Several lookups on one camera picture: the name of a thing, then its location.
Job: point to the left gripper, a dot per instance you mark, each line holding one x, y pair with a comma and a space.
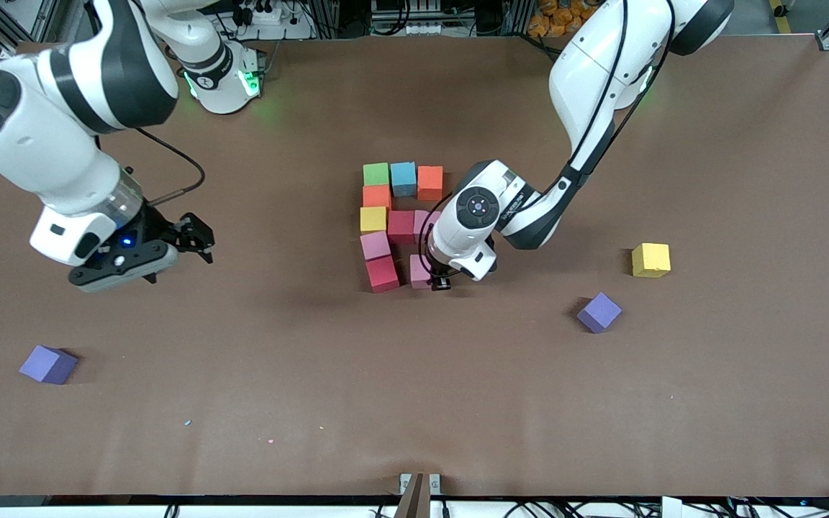
441, 281

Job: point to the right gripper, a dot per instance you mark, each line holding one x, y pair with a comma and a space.
162, 232

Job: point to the pink foam cube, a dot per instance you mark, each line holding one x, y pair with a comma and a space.
375, 244
422, 221
418, 272

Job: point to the red foam cube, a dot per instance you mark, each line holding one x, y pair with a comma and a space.
401, 226
383, 273

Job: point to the yellow foam cube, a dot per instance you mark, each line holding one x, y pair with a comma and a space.
650, 260
373, 219

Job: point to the orange foam cube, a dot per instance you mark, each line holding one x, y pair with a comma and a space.
377, 196
429, 183

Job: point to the teal foam cube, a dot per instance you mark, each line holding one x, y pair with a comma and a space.
404, 179

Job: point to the green foam cube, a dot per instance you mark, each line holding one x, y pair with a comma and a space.
376, 173

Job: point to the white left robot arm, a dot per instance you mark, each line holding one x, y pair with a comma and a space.
594, 72

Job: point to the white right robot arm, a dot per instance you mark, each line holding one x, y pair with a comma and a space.
62, 93

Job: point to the brown table cover sheet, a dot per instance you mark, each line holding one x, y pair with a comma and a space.
414, 417

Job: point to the purple foam cube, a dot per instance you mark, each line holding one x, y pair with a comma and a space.
46, 362
599, 312

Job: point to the pile of orange items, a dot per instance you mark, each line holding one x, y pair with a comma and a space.
555, 20

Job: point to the small white box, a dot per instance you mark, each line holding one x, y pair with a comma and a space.
671, 507

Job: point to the metal bracket with wooden stick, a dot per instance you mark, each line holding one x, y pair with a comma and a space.
418, 496

